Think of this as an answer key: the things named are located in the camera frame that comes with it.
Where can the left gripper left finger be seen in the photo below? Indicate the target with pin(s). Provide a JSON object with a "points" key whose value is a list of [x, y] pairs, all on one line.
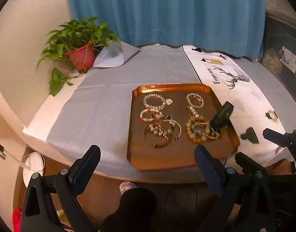
{"points": [[69, 183]]}

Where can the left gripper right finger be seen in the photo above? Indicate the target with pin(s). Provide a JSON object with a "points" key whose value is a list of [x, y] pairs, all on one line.
{"points": [[223, 182]]}

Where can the grey printed tablecloth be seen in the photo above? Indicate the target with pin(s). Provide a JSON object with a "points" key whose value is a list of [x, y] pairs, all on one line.
{"points": [[105, 111]]}

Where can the black green smartwatch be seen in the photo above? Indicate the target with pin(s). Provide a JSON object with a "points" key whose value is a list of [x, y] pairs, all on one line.
{"points": [[221, 119]]}

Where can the green potted plant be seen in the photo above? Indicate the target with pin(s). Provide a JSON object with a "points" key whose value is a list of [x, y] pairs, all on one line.
{"points": [[77, 41]]}

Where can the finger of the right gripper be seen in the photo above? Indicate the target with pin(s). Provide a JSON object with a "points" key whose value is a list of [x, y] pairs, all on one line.
{"points": [[250, 168], [282, 140]]}

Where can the blue curtain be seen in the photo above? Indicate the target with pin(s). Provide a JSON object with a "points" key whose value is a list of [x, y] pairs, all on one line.
{"points": [[235, 27]]}

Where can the silver bangle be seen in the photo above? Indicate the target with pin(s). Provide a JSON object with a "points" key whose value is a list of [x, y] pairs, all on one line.
{"points": [[158, 134]]}

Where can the orange metal tray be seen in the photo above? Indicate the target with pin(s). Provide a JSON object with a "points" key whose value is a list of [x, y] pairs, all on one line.
{"points": [[188, 108]]}

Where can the dark plastic storage box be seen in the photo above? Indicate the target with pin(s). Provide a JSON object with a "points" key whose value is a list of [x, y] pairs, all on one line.
{"points": [[279, 55]]}

